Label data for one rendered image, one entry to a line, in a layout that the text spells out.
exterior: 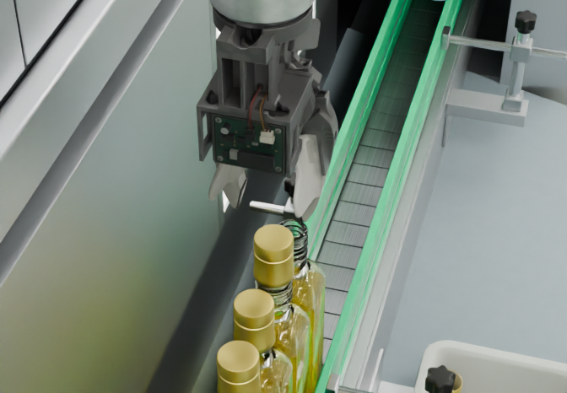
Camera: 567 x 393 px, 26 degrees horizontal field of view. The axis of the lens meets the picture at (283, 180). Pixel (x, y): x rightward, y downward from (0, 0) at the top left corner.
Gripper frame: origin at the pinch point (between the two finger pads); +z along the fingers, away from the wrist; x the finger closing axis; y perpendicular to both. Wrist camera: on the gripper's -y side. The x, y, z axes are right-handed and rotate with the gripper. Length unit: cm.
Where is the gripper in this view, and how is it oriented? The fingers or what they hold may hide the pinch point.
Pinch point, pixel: (272, 196)
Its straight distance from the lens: 101.1
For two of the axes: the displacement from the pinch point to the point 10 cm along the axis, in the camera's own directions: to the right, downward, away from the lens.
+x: 9.6, 1.8, -2.1
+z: 0.0, 7.6, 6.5
